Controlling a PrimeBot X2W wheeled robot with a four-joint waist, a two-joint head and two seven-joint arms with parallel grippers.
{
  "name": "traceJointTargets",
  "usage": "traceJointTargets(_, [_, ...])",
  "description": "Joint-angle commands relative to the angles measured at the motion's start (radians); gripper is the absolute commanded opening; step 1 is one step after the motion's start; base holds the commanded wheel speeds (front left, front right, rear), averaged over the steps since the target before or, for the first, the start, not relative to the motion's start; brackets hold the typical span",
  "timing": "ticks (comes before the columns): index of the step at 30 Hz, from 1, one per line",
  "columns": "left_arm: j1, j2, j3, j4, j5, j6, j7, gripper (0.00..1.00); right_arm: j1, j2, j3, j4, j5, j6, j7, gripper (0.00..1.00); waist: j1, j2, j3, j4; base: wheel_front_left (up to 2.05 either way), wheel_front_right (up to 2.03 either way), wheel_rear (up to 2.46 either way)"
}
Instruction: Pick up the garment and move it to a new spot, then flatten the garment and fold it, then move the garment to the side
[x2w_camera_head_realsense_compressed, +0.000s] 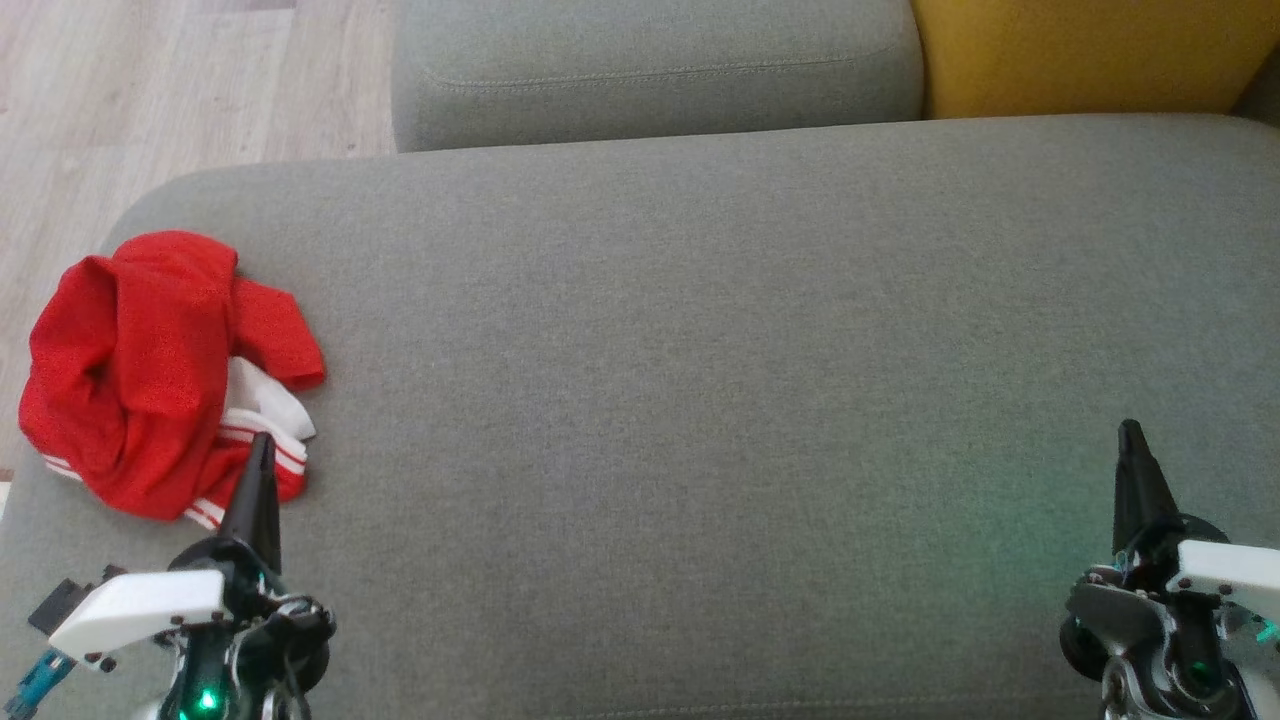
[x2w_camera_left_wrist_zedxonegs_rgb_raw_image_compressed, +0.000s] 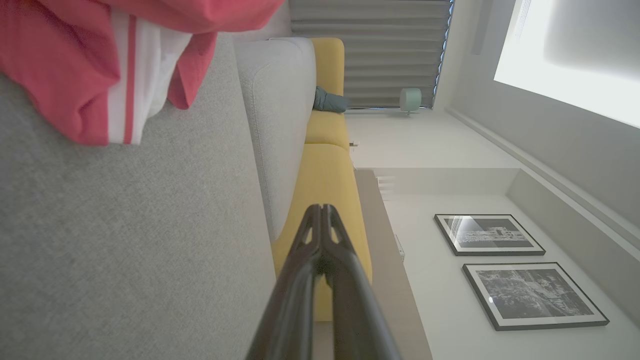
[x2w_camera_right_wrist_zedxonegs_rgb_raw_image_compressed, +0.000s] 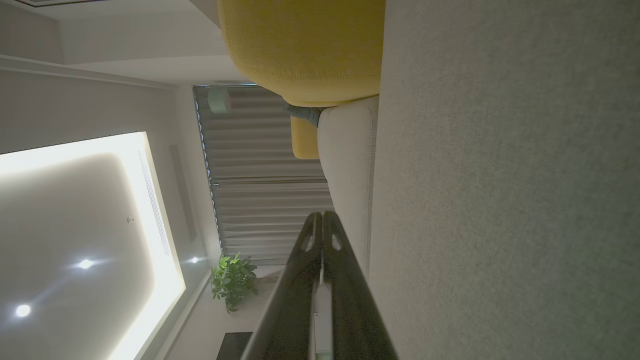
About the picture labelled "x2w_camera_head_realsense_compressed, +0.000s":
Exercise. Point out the red shorts with white stripes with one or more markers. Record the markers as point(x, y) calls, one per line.
point(110, 420)

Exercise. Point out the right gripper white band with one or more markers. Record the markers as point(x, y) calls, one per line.
point(1220, 570)

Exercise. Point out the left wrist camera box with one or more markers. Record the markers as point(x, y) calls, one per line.
point(62, 605)

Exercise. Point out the red t-shirt with white band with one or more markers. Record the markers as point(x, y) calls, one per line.
point(270, 330)

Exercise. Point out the large grey sofa ottoman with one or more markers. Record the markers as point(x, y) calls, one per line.
point(700, 400)

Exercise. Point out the yellow sofa back cushion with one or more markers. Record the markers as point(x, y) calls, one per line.
point(1090, 50)

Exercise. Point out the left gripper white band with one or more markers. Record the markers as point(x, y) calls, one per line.
point(140, 610)

